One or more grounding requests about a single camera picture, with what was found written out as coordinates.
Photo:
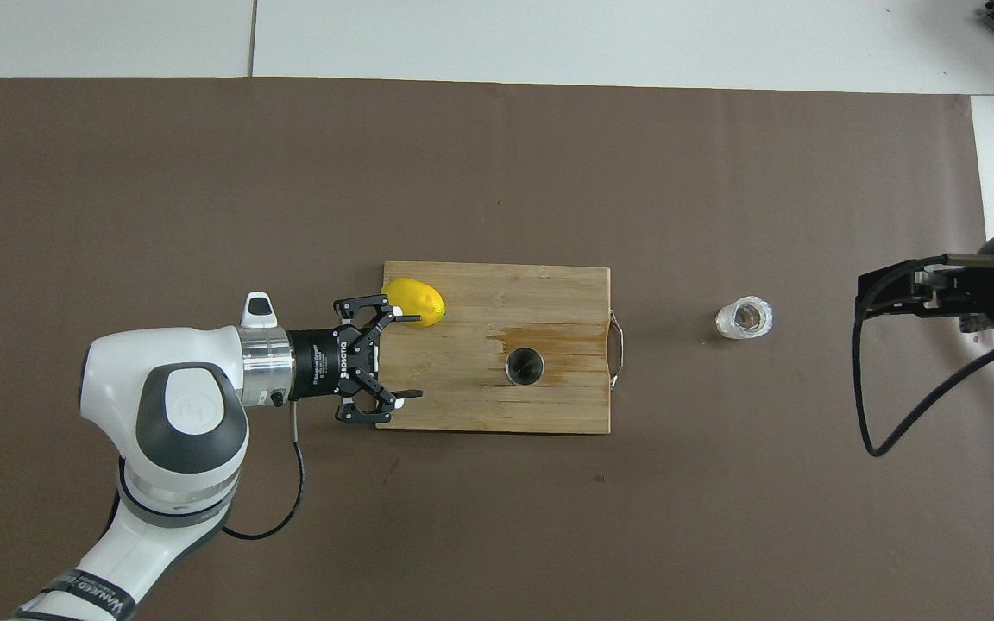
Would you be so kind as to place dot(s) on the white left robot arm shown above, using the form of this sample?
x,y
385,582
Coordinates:
x,y
160,362

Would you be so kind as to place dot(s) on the brown paper table mat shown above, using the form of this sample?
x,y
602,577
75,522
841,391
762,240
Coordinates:
x,y
204,172

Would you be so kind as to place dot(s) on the wooden cutting board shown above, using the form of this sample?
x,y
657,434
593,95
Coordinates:
x,y
549,289

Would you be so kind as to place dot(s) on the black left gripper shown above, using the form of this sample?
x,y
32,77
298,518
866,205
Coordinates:
x,y
316,366

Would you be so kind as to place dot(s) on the clear glass cup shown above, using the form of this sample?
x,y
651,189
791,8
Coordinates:
x,y
743,319

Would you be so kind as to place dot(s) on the yellow lemon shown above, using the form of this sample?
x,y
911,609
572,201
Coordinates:
x,y
415,300

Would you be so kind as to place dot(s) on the steel double jigger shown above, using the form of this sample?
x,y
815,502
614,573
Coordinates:
x,y
525,366

